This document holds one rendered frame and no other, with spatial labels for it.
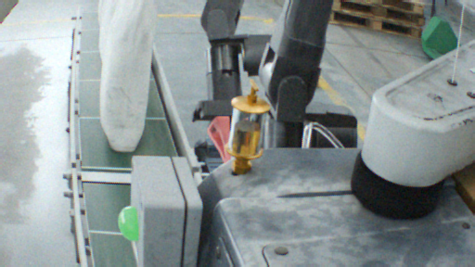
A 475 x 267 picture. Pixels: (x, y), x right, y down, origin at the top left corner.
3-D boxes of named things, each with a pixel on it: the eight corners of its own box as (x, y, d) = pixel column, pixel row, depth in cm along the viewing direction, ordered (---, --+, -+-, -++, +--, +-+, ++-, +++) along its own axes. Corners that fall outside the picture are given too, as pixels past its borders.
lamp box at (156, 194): (130, 240, 60) (132, 153, 56) (177, 243, 61) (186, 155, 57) (143, 288, 53) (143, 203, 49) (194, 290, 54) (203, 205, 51)
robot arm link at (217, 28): (210, 21, 125) (205, 10, 117) (273, 15, 125) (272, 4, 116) (215, 84, 124) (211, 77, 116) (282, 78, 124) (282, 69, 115)
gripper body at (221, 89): (263, 111, 115) (258, 69, 117) (199, 111, 112) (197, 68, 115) (251, 125, 121) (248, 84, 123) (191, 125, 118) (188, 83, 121)
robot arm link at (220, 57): (206, 54, 124) (202, 41, 118) (245, 50, 123) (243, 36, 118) (208, 90, 121) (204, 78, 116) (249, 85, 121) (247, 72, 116)
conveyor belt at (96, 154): (81, 21, 431) (83, 9, 428) (133, 19, 442) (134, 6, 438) (83, 193, 241) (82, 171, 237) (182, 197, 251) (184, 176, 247)
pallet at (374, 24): (290, -3, 672) (292, -14, 666) (390, 14, 705) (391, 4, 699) (320, 23, 598) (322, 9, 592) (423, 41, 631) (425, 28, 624)
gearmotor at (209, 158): (180, 162, 277) (184, 128, 271) (217, 163, 281) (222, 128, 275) (194, 203, 251) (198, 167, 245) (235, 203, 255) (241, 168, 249)
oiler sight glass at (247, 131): (224, 140, 56) (230, 98, 54) (256, 141, 56) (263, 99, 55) (232, 156, 54) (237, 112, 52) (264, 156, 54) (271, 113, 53)
